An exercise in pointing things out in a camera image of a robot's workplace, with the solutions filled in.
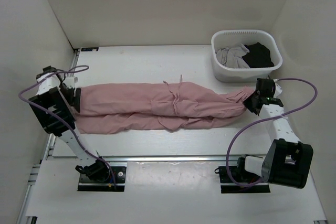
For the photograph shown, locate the pink trousers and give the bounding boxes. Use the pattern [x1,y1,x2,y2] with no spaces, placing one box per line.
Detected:
[76,82,253,134]

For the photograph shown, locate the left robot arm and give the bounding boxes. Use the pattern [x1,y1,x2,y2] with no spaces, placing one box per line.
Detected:
[26,66,111,182]

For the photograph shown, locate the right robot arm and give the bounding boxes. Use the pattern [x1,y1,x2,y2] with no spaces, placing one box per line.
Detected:
[236,78,313,189]

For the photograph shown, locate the black garment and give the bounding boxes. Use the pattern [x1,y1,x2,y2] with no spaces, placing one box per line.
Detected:
[242,42,275,68]

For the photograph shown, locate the black label strip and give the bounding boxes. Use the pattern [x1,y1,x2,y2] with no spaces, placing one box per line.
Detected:
[81,47,99,52]

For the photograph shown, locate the grey garment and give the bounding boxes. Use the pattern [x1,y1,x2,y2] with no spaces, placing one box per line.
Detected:
[215,44,250,69]

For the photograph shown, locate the white plastic basket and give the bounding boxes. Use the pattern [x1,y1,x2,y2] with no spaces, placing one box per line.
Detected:
[211,29,283,82]

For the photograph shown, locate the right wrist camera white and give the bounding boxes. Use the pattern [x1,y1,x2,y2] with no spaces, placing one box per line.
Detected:
[273,79,282,98]

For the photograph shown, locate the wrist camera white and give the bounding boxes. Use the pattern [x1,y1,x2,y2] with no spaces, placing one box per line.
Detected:
[64,77,78,86]
[273,79,282,98]

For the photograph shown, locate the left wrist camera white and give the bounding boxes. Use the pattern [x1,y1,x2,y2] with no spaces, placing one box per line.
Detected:
[64,77,78,86]

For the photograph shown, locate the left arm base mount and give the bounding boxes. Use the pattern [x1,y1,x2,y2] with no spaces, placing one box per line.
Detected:
[77,163,127,192]

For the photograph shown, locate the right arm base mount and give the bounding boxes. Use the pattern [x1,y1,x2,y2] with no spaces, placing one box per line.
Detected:
[214,157,270,194]

